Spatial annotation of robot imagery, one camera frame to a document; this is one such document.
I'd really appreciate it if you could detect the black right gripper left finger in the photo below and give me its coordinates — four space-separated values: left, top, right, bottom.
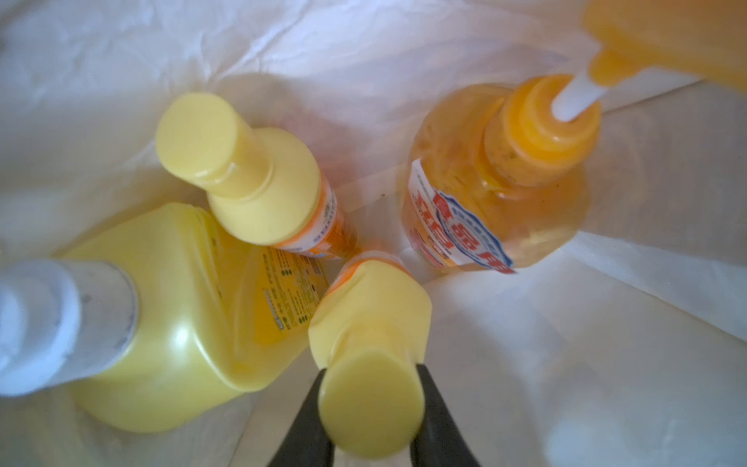
268 370 335 467

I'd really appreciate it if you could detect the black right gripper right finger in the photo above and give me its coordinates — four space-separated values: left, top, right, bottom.
410 364 480 467

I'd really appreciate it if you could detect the yellow cap juice bottle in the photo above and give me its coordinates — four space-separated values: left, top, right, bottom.
309 250 433 459
155 93 358 259

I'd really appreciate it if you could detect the yellow dish soap pump bottle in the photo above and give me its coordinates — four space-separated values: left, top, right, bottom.
1 204 328 433

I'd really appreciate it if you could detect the orange dish soap pump bottle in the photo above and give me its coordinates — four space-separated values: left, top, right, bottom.
402 1 746 274

